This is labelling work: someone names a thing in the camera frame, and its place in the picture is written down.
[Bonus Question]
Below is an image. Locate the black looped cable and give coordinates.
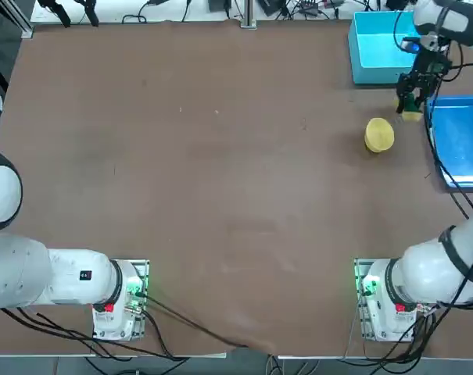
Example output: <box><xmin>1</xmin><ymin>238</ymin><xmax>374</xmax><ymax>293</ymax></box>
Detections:
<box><xmin>121</xmin><ymin>0</ymin><xmax>171</xmax><ymax>23</ymax></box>

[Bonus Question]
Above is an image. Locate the aluminium frame post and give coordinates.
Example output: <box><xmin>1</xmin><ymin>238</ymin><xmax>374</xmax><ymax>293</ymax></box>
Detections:
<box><xmin>239</xmin><ymin>0</ymin><xmax>258</xmax><ymax>30</ymax></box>

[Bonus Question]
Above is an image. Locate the dark blue tray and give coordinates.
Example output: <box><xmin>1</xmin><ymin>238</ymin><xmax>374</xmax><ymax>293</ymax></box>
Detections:
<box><xmin>425</xmin><ymin>95</ymin><xmax>473</xmax><ymax>189</ymax></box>

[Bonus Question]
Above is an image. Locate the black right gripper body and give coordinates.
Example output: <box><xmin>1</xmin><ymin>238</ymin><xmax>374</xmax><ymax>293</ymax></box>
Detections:
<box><xmin>409</xmin><ymin>48</ymin><xmax>453</xmax><ymax>80</ymax></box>

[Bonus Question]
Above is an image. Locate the black arm base cable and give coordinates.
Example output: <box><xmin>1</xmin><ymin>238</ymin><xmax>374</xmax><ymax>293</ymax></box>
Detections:
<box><xmin>1</xmin><ymin>292</ymin><xmax>260</xmax><ymax>360</ymax></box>
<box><xmin>344</xmin><ymin>304</ymin><xmax>460</xmax><ymax>365</ymax></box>

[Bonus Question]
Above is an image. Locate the black right arm base cable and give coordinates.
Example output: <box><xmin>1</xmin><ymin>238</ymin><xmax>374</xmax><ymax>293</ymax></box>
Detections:
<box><xmin>344</xmin><ymin>304</ymin><xmax>460</xmax><ymax>365</ymax></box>

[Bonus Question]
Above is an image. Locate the light blue bin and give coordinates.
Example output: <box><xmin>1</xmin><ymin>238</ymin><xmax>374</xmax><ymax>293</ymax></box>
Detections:
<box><xmin>347</xmin><ymin>10</ymin><xmax>427</xmax><ymax>85</ymax></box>

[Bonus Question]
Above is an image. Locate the black electronic device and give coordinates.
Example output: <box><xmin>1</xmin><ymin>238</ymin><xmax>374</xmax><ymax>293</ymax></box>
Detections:
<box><xmin>258</xmin><ymin>0</ymin><xmax>288</xmax><ymax>17</ymax></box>

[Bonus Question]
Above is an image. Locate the aluminium profile bar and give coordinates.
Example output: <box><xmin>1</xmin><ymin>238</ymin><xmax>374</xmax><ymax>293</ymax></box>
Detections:
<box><xmin>0</xmin><ymin>0</ymin><xmax>34</xmax><ymax>39</ymax></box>

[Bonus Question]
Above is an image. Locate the yellow bowl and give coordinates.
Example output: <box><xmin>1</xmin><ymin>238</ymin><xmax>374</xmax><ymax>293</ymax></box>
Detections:
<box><xmin>364</xmin><ymin>118</ymin><xmax>396</xmax><ymax>154</ymax></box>

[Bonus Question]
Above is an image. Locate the black left arm base cable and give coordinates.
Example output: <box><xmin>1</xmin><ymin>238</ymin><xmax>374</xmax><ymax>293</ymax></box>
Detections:
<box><xmin>1</xmin><ymin>292</ymin><xmax>260</xmax><ymax>360</ymax></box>

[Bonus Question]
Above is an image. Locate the hub with plugged cables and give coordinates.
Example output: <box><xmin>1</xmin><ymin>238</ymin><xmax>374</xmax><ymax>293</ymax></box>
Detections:
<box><xmin>297</xmin><ymin>0</ymin><xmax>345</xmax><ymax>13</ymax></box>

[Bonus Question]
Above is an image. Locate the green and yellow sponge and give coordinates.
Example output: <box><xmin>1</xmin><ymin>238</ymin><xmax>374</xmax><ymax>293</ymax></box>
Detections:
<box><xmin>396</xmin><ymin>97</ymin><xmax>423</xmax><ymax>123</ymax></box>

